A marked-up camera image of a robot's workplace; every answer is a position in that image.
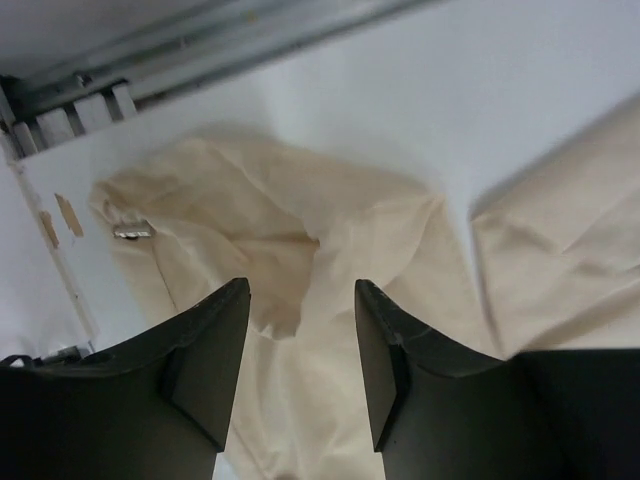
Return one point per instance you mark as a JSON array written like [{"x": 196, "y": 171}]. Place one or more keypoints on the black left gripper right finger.
[{"x": 440, "y": 410}]

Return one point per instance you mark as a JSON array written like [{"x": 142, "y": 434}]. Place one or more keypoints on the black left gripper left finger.
[{"x": 156, "y": 406}]

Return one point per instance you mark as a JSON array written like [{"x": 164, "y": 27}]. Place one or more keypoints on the beige trousers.
[{"x": 554, "y": 265}]

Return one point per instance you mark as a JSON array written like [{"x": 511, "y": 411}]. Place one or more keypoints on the aluminium table edge rail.
[{"x": 181, "y": 52}]

